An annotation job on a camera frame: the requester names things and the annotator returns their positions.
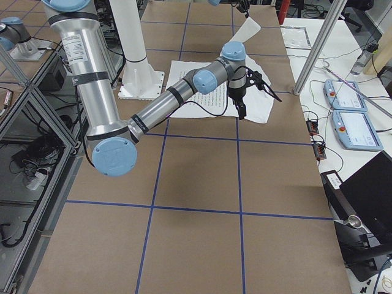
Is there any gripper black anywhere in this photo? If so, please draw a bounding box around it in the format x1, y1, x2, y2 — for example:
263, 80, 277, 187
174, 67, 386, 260
237, 0, 250, 12
229, 86, 246, 120

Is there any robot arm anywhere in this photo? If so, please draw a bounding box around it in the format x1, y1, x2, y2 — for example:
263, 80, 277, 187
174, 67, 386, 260
44, 1, 246, 176
1, 1, 251, 51

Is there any clear plastic bag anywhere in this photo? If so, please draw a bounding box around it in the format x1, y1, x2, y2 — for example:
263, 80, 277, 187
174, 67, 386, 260
281, 26, 312, 50

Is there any orange circuit board far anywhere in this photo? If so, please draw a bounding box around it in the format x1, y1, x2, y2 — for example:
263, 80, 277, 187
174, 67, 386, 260
306, 119, 320, 135

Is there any orange circuit board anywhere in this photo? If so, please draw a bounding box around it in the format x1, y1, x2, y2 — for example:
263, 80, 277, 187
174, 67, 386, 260
306, 119, 320, 135
312, 141, 326, 162

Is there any orange circuit board near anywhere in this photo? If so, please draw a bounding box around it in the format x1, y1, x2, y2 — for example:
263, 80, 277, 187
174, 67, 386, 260
312, 141, 326, 162

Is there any metal reacher grabber tool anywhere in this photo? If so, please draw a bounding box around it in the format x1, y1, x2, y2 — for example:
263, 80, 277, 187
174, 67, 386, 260
318, 59, 392, 119

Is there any blue teach pendant far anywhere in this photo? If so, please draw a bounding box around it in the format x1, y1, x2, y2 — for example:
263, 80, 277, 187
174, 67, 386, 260
323, 79, 368, 112

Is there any blue teach pendant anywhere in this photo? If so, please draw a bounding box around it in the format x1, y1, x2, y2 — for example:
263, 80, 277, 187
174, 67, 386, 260
323, 79, 368, 112
332, 110, 383, 151

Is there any white pillar with base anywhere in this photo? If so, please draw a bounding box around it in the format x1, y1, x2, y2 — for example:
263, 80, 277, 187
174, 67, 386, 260
110, 0, 165, 100

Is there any brown table mat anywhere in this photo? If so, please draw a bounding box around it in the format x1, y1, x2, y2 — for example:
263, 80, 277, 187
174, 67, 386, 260
29, 6, 350, 293

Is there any blue teach pendant near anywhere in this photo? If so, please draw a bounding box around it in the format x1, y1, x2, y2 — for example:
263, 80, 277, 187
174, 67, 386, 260
332, 110, 383, 151

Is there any black box with label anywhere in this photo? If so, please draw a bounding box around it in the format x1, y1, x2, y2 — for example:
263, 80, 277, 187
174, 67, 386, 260
320, 170, 370, 233

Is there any black laptop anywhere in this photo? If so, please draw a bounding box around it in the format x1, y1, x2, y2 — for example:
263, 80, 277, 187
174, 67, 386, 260
340, 151, 391, 244

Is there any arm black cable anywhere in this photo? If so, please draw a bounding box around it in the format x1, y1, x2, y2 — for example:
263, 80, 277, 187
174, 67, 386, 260
167, 66, 249, 118

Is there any aluminium frame post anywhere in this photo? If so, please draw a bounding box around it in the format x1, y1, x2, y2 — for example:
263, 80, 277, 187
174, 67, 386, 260
293, 0, 347, 96

